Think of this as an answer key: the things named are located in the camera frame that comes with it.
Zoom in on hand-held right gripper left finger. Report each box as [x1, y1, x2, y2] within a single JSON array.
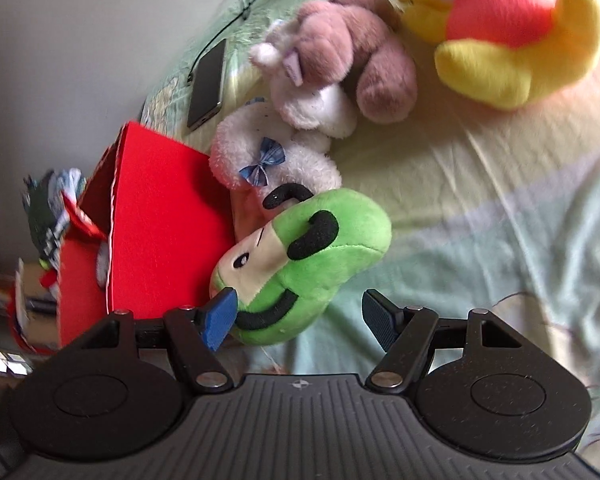
[[55, 287, 239, 393]]

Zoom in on small white plush purple ears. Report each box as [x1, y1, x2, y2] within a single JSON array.
[[249, 19, 358, 140]]

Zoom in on green plush toy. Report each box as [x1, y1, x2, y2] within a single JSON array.
[[209, 184, 393, 346]]

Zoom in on yellow tiger plush toy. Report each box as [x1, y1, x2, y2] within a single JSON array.
[[395, 0, 600, 111]]

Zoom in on black charging cable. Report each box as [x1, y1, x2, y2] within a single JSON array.
[[186, 0, 301, 85]]

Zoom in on red cardboard box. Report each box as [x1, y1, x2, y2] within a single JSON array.
[[55, 120, 236, 348]]

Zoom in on white plush toy blue bow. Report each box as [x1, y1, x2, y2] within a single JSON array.
[[209, 102, 343, 206]]

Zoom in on pile of folded clothes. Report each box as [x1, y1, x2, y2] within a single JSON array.
[[22, 167, 88, 268]]

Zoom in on green cartoon print bedsheet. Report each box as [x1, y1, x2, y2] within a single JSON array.
[[140, 0, 600, 461]]

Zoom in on brown teddy bear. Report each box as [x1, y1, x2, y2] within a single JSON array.
[[300, 0, 418, 125]]

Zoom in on red container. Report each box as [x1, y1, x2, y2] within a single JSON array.
[[7, 255, 61, 356]]

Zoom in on black smartphone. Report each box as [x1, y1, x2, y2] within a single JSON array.
[[186, 37, 228, 131]]

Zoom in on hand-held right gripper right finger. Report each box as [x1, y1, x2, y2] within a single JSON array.
[[361, 289, 541, 391]]

